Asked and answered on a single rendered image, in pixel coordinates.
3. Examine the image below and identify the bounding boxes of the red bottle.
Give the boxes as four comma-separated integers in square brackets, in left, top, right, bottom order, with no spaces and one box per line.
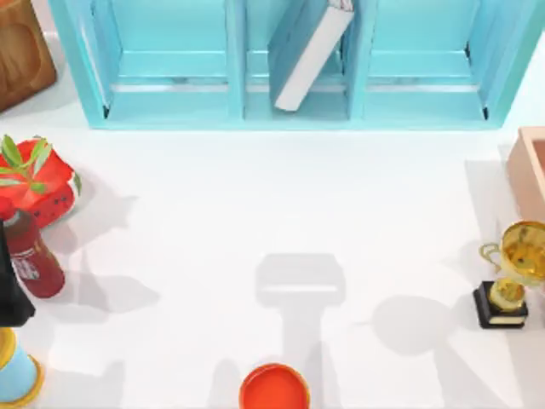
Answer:
[0,199,66,299]

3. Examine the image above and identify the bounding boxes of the salmon shallow box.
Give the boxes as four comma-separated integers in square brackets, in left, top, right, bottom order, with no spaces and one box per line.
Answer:
[505,126,545,223]

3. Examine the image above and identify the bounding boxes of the orange round coaster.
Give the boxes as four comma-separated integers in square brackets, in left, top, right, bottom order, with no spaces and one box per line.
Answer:
[238,362,311,409]

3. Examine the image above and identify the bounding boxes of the blue book white pages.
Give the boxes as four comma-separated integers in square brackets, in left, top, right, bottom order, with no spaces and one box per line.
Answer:
[267,0,356,113]

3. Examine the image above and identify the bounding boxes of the blue and yellow cup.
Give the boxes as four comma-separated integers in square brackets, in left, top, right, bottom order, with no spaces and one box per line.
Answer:
[0,326,46,409]

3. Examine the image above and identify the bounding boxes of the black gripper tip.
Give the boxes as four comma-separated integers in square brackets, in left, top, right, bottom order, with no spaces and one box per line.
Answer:
[0,218,37,328]

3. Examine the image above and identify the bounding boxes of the red watermelon plant pot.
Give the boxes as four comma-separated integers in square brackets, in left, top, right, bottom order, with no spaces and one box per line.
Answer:
[0,134,83,228]

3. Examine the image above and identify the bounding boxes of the gold trophy black base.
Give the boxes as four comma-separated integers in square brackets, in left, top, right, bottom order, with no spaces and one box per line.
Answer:
[473,220,545,330]

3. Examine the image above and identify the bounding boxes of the wooden cupboard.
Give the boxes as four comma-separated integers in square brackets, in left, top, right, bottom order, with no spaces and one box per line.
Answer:
[0,0,58,112]

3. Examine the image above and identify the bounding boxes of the light blue rack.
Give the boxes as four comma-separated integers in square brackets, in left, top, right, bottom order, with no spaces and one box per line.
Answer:
[47,0,545,131]

